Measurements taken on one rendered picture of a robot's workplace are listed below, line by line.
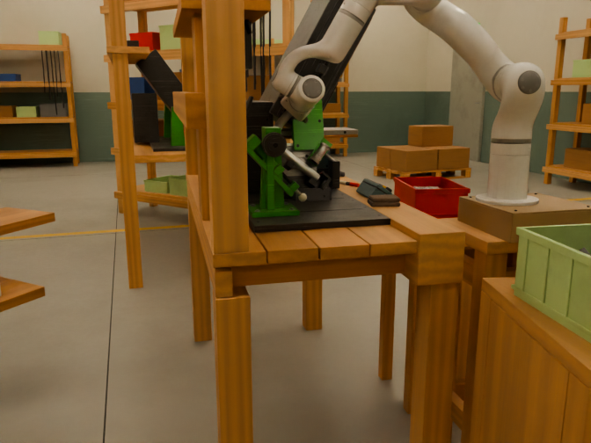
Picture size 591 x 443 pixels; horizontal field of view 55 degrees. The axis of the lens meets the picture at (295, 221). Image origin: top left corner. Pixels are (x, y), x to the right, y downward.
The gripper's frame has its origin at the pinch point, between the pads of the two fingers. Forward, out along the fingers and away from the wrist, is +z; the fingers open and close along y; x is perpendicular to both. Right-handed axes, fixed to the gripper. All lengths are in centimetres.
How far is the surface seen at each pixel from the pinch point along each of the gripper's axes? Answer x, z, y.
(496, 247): 2, -45, -70
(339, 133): -12.4, 14.9, -19.4
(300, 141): 4.3, 2.8, -9.6
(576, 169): -356, 441, -326
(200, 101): 31, -51, 18
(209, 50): 23, -64, 23
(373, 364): 42, 64, -110
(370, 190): 1.5, -2.8, -39.8
